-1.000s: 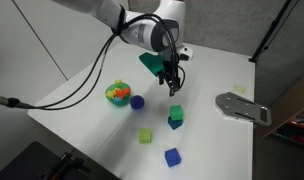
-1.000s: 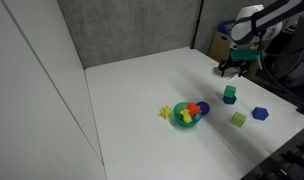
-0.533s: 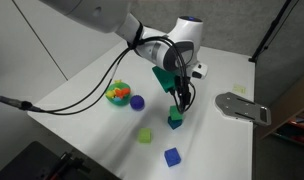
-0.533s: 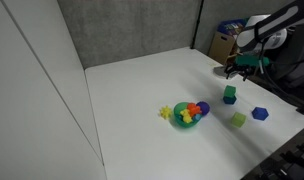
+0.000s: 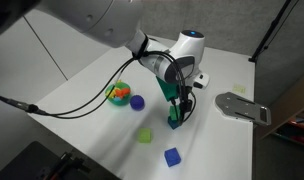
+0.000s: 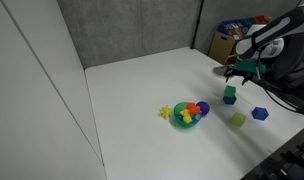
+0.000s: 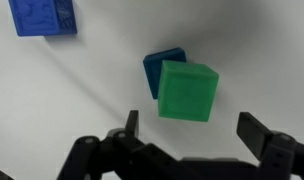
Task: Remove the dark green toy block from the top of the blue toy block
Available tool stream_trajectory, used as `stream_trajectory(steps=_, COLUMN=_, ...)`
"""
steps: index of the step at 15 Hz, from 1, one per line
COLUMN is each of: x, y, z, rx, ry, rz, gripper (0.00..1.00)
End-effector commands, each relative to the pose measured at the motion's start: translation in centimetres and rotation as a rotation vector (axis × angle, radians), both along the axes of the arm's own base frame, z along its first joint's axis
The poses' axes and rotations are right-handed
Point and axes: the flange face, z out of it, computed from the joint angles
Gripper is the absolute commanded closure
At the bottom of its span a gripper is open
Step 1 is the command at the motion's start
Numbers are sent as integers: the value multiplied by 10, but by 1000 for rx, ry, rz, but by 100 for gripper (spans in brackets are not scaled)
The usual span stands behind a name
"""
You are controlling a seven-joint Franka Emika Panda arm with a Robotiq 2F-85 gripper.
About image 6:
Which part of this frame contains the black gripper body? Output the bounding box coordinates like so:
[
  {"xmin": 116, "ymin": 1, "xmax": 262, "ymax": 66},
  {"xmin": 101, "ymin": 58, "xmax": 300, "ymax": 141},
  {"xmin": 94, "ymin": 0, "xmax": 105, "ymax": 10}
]
[{"xmin": 225, "ymin": 66, "xmax": 258, "ymax": 81}]

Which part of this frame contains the dark green toy block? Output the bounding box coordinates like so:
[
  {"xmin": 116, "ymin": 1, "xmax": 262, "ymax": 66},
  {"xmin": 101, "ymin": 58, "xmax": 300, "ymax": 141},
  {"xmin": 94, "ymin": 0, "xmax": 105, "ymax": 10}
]
[{"xmin": 223, "ymin": 85, "xmax": 237, "ymax": 99}]

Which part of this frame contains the dark blue toy block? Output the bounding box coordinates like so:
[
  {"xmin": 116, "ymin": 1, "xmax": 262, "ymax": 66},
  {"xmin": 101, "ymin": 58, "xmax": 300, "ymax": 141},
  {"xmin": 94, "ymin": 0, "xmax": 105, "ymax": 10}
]
[{"xmin": 222, "ymin": 94, "xmax": 238, "ymax": 106}]

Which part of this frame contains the bright blue toy block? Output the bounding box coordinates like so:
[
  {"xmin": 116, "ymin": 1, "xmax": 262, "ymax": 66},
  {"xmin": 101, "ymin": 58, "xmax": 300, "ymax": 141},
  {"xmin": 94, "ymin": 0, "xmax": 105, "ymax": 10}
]
[{"xmin": 251, "ymin": 106, "xmax": 270, "ymax": 122}]

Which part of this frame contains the light green toy block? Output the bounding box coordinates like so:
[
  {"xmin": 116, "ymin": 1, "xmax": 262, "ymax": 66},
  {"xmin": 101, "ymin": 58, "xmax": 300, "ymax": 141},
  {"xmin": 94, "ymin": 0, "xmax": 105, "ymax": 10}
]
[{"xmin": 231, "ymin": 111, "xmax": 247, "ymax": 128}]

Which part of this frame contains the orange toy figure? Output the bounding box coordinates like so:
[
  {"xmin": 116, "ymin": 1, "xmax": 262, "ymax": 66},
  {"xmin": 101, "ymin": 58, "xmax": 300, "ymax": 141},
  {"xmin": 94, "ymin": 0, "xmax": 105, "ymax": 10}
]
[{"xmin": 186, "ymin": 102, "xmax": 203, "ymax": 117}]

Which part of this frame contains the yellow toy figure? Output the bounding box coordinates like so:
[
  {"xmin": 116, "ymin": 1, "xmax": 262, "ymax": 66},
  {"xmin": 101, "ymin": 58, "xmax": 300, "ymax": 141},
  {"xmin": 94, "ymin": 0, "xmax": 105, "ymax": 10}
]
[{"xmin": 179, "ymin": 109, "xmax": 194, "ymax": 125}]

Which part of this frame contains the yellow spiky toy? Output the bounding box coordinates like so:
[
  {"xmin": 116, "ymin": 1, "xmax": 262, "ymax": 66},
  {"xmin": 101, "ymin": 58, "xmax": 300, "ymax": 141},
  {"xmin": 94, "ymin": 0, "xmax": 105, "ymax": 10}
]
[{"xmin": 158, "ymin": 105, "xmax": 174, "ymax": 121}]

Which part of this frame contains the green cube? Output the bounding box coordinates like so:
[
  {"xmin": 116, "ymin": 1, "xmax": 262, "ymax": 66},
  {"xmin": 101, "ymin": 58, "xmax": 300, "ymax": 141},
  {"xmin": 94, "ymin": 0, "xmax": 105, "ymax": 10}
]
[{"xmin": 234, "ymin": 60, "xmax": 267, "ymax": 74}]

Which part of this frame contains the cardboard storage box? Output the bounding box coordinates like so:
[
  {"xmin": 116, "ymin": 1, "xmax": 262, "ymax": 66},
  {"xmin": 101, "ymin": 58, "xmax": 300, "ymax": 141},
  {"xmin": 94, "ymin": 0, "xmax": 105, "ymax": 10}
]
[{"xmin": 208, "ymin": 30, "xmax": 239, "ymax": 66}]

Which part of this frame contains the purple ball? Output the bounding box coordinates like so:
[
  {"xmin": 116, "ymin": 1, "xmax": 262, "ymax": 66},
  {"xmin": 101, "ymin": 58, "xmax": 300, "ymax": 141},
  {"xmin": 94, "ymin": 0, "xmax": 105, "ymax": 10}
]
[{"xmin": 195, "ymin": 100, "xmax": 211, "ymax": 117}]

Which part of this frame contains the cardboard box with items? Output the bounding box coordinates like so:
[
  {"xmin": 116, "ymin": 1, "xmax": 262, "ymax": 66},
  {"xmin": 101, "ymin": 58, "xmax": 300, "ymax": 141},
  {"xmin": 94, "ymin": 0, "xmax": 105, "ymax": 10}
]
[{"xmin": 216, "ymin": 14, "xmax": 274, "ymax": 42}]

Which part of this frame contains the green plastic bowl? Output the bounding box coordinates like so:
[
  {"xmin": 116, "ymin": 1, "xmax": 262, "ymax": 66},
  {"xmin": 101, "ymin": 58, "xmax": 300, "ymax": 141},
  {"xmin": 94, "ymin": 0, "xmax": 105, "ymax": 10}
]
[{"xmin": 173, "ymin": 101, "xmax": 202, "ymax": 129}]

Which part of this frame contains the black stand pole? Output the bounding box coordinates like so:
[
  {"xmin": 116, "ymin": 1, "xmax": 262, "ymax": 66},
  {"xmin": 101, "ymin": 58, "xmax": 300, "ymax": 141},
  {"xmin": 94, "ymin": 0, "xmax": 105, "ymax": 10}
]
[{"xmin": 190, "ymin": 0, "xmax": 205, "ymax": 50}]

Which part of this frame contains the black stand platform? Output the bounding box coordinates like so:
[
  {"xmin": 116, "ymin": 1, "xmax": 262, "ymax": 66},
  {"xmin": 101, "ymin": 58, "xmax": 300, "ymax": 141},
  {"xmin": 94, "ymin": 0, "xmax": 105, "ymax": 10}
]
[{"xmin": 241, "ymin": 122, "xmax": 304, "ymax": 180}]

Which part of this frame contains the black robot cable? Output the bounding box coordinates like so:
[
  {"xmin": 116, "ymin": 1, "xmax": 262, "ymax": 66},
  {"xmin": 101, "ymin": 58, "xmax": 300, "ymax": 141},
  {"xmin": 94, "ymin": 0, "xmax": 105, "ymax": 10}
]
[{"xmin": 256, "ymin": 33, "xmax": 304, "ymax": 116}]

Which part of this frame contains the black clamp bracket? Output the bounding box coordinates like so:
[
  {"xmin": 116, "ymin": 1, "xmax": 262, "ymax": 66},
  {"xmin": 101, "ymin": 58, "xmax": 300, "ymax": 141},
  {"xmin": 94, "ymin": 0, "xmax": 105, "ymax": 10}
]
[{"xmin": 278, "ymin": 142, "xmax": 304, "ymax": 180}]

